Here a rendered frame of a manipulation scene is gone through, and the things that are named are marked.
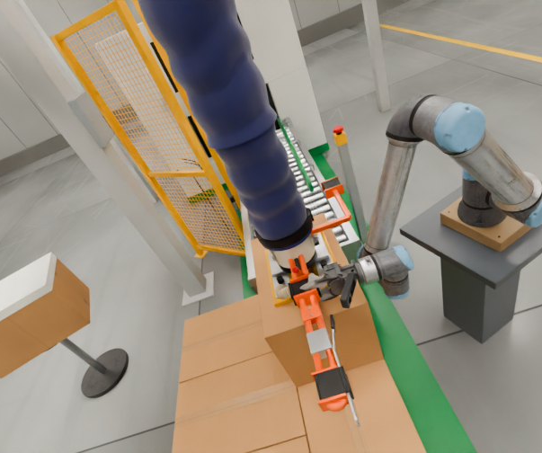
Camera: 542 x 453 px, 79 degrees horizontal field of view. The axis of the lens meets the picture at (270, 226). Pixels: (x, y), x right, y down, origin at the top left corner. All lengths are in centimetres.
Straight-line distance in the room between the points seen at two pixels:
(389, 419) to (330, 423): 23
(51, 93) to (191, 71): 150
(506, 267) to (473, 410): 81
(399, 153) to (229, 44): 58
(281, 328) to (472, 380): 120
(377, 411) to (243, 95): 123
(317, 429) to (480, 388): 96
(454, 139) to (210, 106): 64
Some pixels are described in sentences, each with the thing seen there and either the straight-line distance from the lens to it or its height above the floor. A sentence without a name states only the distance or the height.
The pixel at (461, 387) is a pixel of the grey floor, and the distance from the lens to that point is 215.
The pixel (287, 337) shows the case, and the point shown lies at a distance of 130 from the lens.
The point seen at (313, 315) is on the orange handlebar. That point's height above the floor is 109.
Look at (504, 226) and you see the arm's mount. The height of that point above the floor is 81.
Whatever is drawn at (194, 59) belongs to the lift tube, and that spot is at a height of 184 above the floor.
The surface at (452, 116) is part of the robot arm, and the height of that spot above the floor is 153.
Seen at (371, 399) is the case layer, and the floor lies 54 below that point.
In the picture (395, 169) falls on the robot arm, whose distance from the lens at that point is 113.
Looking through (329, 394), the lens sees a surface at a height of 110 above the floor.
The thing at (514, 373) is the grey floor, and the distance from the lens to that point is 222.
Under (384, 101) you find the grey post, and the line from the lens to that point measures 487.
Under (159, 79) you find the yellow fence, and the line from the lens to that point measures 225.
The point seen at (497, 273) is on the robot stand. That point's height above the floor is 75.
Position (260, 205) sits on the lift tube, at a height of 137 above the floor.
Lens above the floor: 195
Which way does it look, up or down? 36 degrees down
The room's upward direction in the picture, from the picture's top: 25 degrees counter-clockwise
